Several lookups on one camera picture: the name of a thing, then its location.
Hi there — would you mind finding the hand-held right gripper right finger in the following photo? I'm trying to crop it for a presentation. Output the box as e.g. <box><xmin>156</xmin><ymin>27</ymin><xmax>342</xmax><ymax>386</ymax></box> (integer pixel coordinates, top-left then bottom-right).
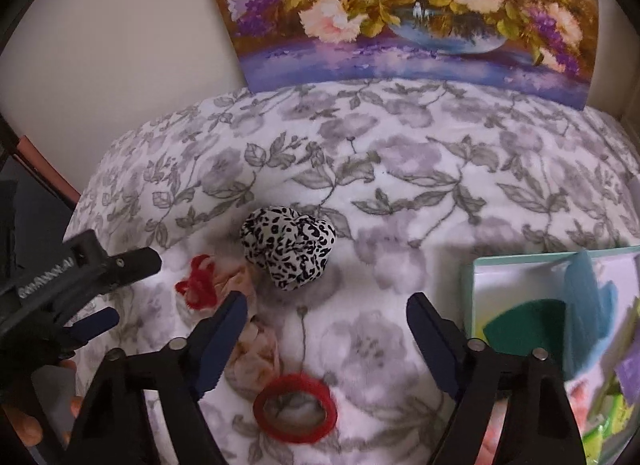
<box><xmin>406</xmin><ymin>292</ymin><xmax>587</xmax><ymax>465</ymax></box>

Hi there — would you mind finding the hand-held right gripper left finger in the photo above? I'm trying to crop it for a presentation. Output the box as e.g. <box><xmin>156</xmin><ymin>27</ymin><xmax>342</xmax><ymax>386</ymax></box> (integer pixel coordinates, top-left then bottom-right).
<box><xmin>65</xmin><ymin>291</ymin><xmax>249</xmax><ymax>465</ymax></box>

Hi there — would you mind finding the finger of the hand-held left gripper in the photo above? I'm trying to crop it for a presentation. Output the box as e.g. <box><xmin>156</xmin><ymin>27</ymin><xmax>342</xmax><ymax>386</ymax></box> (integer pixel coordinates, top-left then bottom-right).
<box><xmin>67</xmin><ymin>306</ymin><xmax>121</xmax><ymax>347</ymax></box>
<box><xmin>62</xmin><ymin>230</ymin><xmax>164</xmax><ymax>299</ymax></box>

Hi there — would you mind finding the yellow and green sponge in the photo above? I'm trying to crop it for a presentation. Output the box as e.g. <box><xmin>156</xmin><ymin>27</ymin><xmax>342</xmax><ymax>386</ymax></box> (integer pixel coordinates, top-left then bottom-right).
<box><xmin>474</xmin><ymin>298</ymin><xmax>571</xmax><ymax>378</ymax></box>

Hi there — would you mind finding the white box with teal rim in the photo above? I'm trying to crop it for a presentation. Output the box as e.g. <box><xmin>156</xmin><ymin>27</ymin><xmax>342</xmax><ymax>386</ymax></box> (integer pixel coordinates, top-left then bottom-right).
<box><xmin>470</xmin><ymin>246</ymin><xmax>640</xmax><ymax>465</ymax></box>

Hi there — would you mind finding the leopard print scrunchie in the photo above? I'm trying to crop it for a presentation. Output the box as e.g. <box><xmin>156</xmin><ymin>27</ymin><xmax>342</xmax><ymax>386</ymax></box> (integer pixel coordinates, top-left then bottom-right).
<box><xmin>240</xmin><ymin>205</ymin><xmax>337</xmax><ymax>292</ymax></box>

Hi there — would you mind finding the light blue cloth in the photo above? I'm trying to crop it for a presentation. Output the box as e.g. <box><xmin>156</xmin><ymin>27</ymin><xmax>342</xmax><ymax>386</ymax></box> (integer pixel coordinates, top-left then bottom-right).
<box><xmin>564</xmin><ymin>251</ymin><xmax>621</xmax><ymax>381</ymax></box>

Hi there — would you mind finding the green packet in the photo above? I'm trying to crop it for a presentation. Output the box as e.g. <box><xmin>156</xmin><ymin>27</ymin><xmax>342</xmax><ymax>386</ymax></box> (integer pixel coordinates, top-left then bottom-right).
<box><xmin>582</xmin><ymin>385</ymin><xmax>638</xmax><ymax>461</ymax></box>

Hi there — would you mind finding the purple packet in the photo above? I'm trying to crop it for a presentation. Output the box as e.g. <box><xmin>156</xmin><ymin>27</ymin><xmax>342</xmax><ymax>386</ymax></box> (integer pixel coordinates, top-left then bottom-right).
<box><xmin>614</xmin><ymin>352</ymin><xmax>640</xmax><ymax>396</ymax></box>

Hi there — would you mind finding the person's left hand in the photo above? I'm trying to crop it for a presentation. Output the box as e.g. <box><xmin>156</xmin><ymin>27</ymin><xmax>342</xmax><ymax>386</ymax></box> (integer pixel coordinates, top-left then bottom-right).
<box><xmin>0</xmin><ymin>396</ymin><xmax>84</xmax><ymax>448</ymax></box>

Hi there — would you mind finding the peach scrunchie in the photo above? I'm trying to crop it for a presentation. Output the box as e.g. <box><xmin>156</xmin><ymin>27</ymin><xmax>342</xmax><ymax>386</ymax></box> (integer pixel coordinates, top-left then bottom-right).
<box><xmin>212</xmin><ymin>265</ymin><xmax>282</xmax><ymax>401</ymax></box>

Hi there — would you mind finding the thin red scrunchie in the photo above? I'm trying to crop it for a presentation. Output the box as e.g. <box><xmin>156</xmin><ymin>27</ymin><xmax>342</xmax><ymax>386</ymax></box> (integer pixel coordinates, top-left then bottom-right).
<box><xmin>175</xmin><ymin>254</ymin><xmax>221</xmax><ymax>315</ymax></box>

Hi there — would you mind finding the dark furniture panel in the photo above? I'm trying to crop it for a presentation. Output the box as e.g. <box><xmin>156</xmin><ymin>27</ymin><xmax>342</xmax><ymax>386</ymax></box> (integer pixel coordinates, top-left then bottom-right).
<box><xmin>0</xmin><ymin>155</ymin><xmax>76</xmax><ymax>266</ymax></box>

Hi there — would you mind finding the red hair band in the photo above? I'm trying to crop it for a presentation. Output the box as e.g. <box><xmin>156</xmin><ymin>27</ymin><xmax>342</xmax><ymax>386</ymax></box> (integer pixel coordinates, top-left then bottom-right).
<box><xmin>252</xmin><ymin>372</ymin><xmax>338</xmax><ymax>445</ymax></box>

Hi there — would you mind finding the pink board edge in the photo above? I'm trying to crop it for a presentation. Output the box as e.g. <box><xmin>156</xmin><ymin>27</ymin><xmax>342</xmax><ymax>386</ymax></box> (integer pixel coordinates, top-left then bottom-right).
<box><xmin>15</xmin><ymin>134</ymin><xmax>81</xmax><ymax>206</ymax></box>

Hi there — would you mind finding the grey floral blanket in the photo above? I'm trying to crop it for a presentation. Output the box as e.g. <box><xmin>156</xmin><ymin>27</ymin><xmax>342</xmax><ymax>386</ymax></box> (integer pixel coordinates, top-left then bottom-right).
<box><xmin>65</xmin><ymin>77</ymin><xmax>640</xmax><ymax>465</ymax></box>

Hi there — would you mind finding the floral painting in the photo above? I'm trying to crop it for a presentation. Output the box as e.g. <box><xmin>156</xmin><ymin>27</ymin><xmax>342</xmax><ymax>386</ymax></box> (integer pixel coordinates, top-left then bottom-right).
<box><xmin>195</xmin><ymin>0</ymin><xmax>601</xmax><ymax>112</ymax></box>

